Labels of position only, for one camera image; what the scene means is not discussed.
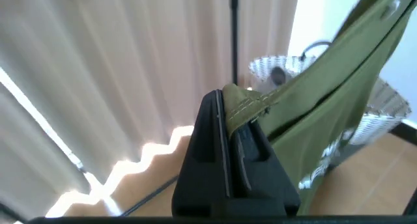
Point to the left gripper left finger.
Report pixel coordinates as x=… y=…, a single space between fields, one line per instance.
x=202 y=172

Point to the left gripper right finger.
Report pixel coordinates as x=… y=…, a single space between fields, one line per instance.
x=260 y=185

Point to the green long-sleeved shirt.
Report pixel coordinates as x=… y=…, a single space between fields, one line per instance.
x=325 y=87

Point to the white laundry basket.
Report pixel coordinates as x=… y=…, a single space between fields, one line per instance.
x=270 y=65

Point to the black clothes rack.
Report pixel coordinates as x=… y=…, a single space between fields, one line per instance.
x=234 y=38

